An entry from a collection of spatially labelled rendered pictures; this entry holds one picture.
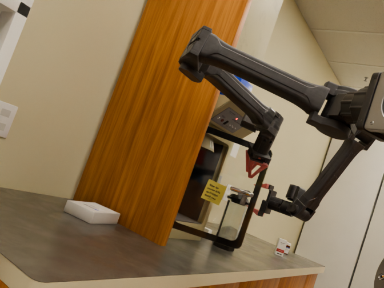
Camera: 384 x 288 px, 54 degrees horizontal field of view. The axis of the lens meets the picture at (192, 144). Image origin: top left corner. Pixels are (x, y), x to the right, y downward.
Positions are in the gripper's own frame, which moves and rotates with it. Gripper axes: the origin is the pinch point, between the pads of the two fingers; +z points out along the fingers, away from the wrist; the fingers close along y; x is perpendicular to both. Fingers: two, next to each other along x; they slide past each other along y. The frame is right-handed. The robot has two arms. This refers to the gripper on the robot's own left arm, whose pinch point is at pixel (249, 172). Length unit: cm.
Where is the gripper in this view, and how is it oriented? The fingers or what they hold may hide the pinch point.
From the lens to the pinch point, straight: 135.9
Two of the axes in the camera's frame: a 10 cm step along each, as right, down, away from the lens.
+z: -3.4, 8.7, 3.5
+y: 0.4, 3.9, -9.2
